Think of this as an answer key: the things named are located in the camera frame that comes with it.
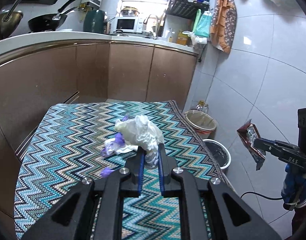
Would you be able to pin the dark green kettle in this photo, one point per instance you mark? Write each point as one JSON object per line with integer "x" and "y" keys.
{"x": 95, "y": 21}

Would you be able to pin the teal hanging bag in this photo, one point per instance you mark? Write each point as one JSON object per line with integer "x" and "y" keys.
{"x": 202, "y": 23}

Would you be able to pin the orange patterned hanging apron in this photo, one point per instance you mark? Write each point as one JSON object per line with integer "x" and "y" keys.
{"x": 223, "y": 24}

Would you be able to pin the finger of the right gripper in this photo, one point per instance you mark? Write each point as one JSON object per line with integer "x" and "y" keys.
{"x": 288, "y": 153}

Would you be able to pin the white rimmed black trash bin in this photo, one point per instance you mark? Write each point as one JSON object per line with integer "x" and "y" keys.
{"x": 219, "y": 152}

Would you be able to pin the white plastic bag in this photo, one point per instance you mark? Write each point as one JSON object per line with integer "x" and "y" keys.
{"x": 142, "y": 132}

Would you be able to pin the black frying pan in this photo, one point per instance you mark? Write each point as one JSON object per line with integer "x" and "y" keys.
{"x": 50, "y": 22}

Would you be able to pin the red silver snack wrapper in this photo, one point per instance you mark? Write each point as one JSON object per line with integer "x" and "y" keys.
{"x": 248, "y": 133}

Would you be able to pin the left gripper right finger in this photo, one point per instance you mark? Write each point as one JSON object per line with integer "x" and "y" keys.
{"x": 177, "y": 182}

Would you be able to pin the zigzag patterned table cloth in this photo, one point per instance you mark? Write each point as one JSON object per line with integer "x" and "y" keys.
{"x": 66, "y": 148}

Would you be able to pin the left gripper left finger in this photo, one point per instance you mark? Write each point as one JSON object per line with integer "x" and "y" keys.
{"x": 124, "y": 183}

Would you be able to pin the yellow capped oil bottle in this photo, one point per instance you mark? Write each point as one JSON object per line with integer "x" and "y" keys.
{"x": 202, "y": 106}

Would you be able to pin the metal pot with handle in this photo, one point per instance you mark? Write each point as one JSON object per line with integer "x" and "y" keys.
{"x": 9, "y": 20}

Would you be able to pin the beige trash bin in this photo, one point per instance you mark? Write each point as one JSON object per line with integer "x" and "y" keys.
{"x": 201, "y": 122}

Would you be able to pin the brown kitchen cabinets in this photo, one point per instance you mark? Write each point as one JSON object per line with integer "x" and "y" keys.
{"x": 35, "y": 77}

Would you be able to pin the white microwave oven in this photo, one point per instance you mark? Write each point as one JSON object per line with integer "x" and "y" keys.
{"x": 133, "y": 24}

